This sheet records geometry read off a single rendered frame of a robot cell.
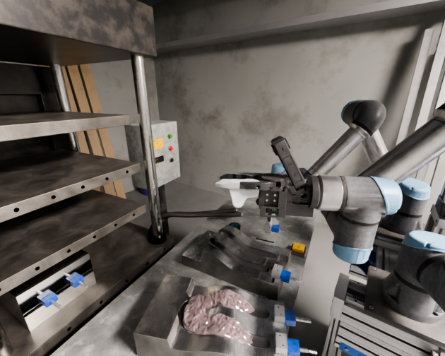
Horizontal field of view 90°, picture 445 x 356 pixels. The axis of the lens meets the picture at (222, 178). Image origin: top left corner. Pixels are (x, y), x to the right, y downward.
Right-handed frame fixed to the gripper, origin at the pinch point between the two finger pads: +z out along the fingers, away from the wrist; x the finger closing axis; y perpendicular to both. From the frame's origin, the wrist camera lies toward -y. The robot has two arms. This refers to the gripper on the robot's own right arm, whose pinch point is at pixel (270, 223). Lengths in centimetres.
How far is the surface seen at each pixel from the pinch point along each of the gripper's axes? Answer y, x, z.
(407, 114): 79, 153, -52
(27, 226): -99, -71, -10
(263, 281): 7.9, -36.1, 6.3
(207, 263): -20.3, -36.0, 8.3
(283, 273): 14.7, -29.6, 4.6
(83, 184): -67, -59, -33
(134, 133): -80, -16, -48
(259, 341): 14, -58, 10
